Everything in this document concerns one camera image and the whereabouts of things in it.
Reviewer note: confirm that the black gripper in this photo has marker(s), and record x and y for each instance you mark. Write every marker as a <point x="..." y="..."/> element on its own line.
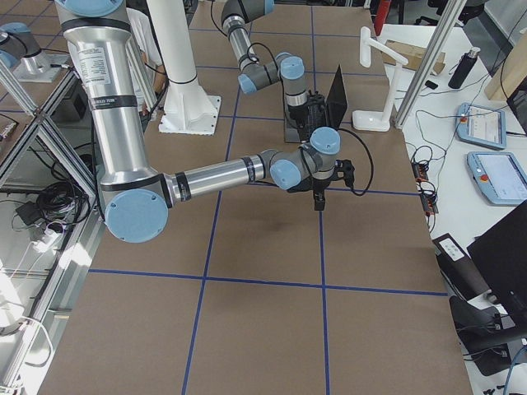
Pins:
<point x="299" y="120"/>
<point x="318" y="185"/>

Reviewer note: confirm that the grey laptop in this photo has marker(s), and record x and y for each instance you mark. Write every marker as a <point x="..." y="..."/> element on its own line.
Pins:
<point x="336" y="106"/>

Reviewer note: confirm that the black mouse pad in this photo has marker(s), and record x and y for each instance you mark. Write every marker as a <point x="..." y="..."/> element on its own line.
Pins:
<point x="305" y="185"/>

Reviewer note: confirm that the brown cardboard box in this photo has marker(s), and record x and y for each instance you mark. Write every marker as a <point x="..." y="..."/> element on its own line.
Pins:
<point x="414" y="54"/>

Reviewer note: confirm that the black water bottle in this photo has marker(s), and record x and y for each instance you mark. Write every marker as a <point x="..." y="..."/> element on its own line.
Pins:
<point x="464" y="67"/>

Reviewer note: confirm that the person in white shirt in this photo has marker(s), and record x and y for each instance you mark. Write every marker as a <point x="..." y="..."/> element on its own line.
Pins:
<point x="142" y="32"/>

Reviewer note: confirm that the upper teach pendant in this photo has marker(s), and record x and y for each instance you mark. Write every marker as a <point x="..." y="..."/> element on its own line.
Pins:
<point x="481" y="126"/>

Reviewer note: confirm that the teach pendant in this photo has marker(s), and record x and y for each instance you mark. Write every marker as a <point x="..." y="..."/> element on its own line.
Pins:
<point x="481" y="126"/>
<point x="499" y="177"/>

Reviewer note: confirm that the lower teach pendant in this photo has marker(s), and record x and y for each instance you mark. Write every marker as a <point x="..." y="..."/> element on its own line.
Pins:
<point x="499" y="177"/>

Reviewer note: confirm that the black monitor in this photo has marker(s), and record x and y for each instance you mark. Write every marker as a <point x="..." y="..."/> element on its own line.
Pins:
<point x="500" y="256"/>

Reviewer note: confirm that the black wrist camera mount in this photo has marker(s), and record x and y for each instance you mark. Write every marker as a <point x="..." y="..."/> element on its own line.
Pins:
<point x="317" y="110"/>
<point x="344" y="170"/>

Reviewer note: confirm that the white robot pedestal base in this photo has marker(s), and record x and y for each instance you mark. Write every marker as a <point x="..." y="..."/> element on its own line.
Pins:
<point x="188" y="108"/>

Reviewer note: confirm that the aluminium frame post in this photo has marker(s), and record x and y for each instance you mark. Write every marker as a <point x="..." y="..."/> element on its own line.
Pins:
<point x="440" y="35"/>

